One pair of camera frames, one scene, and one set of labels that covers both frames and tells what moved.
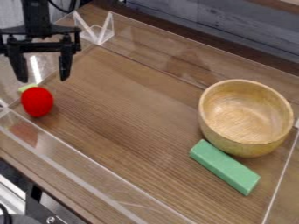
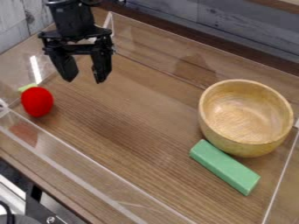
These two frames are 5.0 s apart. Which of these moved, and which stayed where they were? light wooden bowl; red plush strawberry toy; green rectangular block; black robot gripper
Moved: black robot gripper
Stayed: red plush strawberry toy; light wooden bowl; green rectangular block
